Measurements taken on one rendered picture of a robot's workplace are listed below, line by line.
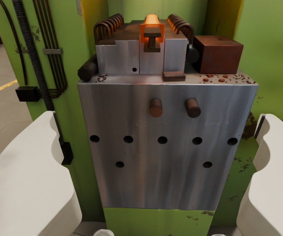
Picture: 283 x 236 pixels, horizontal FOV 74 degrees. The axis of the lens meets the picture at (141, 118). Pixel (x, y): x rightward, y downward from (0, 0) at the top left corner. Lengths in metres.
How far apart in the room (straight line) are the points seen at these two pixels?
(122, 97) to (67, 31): 0.29
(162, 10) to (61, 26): 0.45
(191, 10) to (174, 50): 0.50
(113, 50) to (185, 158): 0.32
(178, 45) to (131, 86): 0.13
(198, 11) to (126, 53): 0.54
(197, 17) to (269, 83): 0.41
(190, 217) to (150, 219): 0.14
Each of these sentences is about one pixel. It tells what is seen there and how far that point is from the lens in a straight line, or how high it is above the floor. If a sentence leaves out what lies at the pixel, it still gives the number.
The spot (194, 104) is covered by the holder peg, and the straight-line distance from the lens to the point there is 0.40.
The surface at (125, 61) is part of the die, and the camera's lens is 0.45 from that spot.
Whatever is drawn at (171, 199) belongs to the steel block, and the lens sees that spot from 0.66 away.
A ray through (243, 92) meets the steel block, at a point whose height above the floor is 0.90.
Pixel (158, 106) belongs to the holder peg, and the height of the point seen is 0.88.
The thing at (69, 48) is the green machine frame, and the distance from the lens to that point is 0.63.
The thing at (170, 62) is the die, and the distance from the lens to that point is 0.45.
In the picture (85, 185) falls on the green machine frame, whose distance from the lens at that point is 0.99.
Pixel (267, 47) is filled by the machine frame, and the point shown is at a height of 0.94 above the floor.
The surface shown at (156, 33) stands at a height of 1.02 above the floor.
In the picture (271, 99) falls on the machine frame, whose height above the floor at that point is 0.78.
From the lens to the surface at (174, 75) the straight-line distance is 0.42.
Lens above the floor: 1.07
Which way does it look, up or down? 33 degrees down
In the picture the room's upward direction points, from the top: 1 degrees counter-clockwise
